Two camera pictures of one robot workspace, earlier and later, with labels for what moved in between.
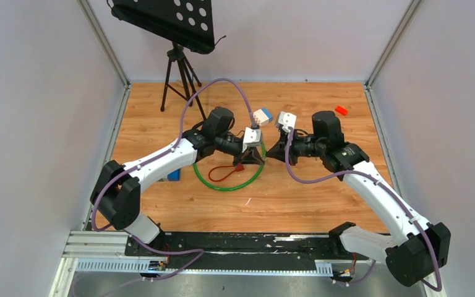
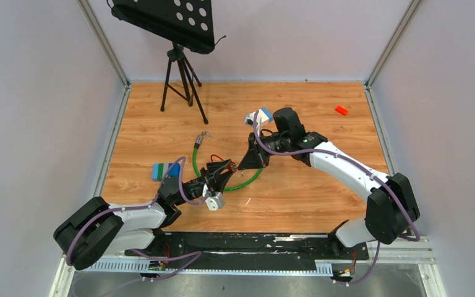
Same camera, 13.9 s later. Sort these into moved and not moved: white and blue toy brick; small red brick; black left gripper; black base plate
Moved: black left gripper
Not moved: white and blue toy brick; small red brick; black base plate
